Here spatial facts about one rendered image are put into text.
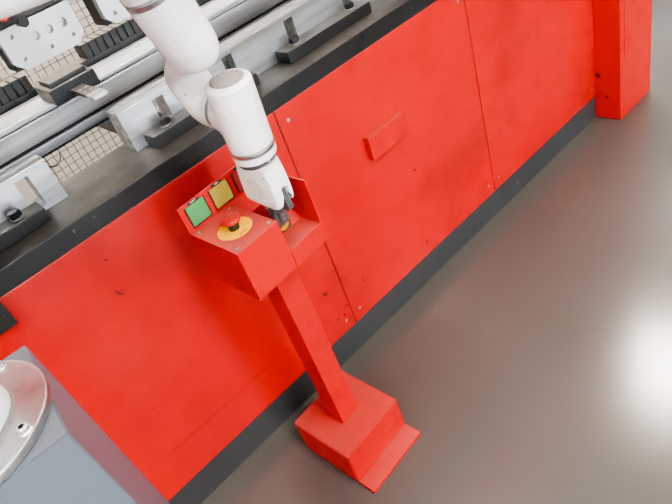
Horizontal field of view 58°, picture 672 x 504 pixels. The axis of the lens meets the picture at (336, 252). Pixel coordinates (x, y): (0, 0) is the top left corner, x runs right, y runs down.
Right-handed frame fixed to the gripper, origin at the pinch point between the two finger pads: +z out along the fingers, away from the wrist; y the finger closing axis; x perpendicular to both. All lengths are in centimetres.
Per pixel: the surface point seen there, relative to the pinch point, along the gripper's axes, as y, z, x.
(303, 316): 4.3, 23.5, -6.4
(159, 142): -30.8, -11.1, -2.4
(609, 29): 2, 42, 163
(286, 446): -7, 75, -21
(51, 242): -26.6, -10.3, -33.6
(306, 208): 3.6, 0.1, 4.4
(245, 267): 5.9, -1.9, -14.8
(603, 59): 1, 55, 163
